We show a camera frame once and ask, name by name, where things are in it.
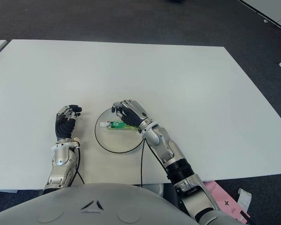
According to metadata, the pink cardboard box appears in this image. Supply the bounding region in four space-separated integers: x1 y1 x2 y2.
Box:
205 180 251 222

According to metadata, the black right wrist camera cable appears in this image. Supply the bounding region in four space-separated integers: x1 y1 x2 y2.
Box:
140 137 147 188

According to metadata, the white table with black edge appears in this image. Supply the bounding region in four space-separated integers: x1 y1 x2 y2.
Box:
237 0 281 36

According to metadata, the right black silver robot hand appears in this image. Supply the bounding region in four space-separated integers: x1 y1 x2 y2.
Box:
111 99 153 129

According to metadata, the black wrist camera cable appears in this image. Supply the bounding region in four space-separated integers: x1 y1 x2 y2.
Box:
140 137 147 188
72 145 85 185

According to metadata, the green white toothpaste tube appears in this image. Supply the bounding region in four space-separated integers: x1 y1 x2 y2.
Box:
100 120 141 131

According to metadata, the black left wrist camera cable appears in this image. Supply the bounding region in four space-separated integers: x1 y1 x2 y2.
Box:
72 145 85 185

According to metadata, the grey robot torso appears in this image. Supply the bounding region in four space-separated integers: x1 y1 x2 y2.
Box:
0 182 200 225

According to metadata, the white paper tag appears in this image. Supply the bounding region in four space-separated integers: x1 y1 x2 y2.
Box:
237 188 252 211

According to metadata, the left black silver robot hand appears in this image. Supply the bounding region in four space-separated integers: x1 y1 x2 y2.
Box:
55 105 82 143

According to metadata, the white plate with black rim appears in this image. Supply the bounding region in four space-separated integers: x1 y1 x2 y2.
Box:
95 107 147 155

